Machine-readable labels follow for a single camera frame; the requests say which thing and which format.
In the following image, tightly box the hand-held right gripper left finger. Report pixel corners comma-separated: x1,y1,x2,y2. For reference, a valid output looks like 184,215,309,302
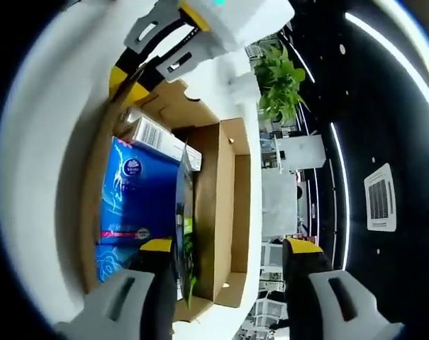
52,237,178,340

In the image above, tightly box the blue soft tissue pack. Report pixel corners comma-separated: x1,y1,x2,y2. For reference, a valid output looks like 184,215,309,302
95,136,186,284

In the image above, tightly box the green potted plant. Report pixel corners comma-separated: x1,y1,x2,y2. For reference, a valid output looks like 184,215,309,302
230,41,310,125

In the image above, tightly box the dark green packet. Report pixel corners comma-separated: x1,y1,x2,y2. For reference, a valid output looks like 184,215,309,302
174,141,198,310

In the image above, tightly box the white small carton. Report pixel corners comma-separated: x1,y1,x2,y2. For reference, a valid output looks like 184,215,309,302
120,115,203,171

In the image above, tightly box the white square pillar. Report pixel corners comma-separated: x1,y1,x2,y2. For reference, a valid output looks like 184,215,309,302
273,134,325,171

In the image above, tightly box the brown cardboard shoe box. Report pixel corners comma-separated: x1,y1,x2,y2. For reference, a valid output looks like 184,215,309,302
81,79,253,324

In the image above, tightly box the ceiling air conditioner vent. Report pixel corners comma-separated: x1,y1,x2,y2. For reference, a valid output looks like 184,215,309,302
363,162,399,232

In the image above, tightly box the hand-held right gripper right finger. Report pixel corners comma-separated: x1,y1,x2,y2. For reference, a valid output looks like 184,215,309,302
282,237,406,340

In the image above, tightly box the ceiling light strip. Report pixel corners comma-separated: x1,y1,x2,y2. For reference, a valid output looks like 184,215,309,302
344,11,429,120

